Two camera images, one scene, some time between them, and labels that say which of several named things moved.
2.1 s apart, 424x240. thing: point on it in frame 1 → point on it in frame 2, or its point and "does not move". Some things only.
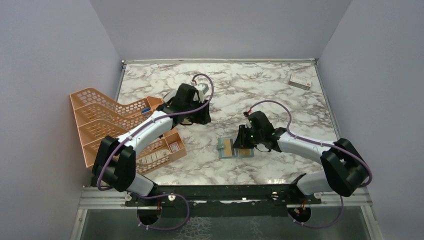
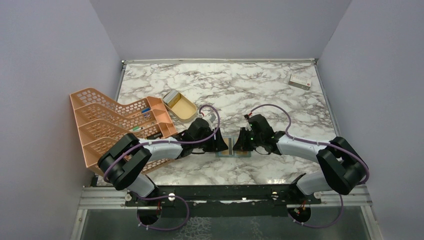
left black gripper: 204,117 → 218,145
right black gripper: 241,142 does not move
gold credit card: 227,148 does not move
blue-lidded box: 226,151 does not move
